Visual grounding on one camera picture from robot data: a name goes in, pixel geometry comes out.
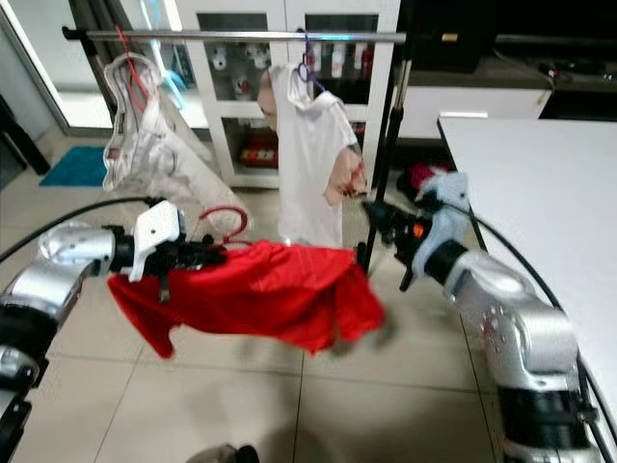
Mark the white tee with printed sleeves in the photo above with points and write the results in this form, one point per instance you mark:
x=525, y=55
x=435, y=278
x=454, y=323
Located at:
x=308, y=164

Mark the red box in cabinet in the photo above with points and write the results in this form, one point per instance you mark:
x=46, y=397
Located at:
x=260, y=149

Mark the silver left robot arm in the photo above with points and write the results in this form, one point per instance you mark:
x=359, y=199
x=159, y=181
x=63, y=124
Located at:
x=67, y=256

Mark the red plastic hanger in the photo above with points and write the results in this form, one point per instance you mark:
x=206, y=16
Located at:
x=244, y=224

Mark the teal floor mat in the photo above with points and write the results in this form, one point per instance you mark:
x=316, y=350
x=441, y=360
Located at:
x=72, y=166

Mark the dark curtain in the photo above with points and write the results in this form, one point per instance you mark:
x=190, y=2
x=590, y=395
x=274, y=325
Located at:
x=92, y=12

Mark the white trousers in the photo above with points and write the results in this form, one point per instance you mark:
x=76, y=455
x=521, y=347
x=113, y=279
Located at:
x=154, y=154

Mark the clothes rack with silver rail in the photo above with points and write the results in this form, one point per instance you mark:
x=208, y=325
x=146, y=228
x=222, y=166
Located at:
x=202, y=36

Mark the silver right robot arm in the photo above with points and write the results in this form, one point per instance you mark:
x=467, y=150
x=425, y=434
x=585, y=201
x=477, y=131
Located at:
x=511, y=309

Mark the red shirt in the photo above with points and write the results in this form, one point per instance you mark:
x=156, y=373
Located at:
x=251, y=294

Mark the television stand with white drawers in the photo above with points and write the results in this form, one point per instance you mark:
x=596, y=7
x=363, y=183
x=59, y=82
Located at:
x=492, y=96

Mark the pink floor appliance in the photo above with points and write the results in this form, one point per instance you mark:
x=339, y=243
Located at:
x=419, y=178

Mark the white glass door cabinet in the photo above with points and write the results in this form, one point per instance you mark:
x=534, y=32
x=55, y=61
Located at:
x=284, y=8

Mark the black television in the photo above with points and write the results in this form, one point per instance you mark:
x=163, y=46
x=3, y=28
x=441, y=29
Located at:
x=511, y=24

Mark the grey robot foot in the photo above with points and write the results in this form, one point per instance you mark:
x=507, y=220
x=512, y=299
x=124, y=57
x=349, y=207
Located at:
x=222, y=453

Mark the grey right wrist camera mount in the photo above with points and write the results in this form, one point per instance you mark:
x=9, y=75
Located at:
x=443, y=217

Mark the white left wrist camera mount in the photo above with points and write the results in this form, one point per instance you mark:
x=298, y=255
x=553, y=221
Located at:
x=159, y=231

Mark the thin red hanger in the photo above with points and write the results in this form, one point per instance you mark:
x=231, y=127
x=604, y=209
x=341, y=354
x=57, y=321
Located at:
x=128, y=63

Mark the glass balcony door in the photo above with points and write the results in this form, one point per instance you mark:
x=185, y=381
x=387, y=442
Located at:
x=34, y=68

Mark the blue plastic hanger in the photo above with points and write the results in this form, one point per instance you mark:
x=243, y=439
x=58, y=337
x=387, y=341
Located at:
x=308, y=66

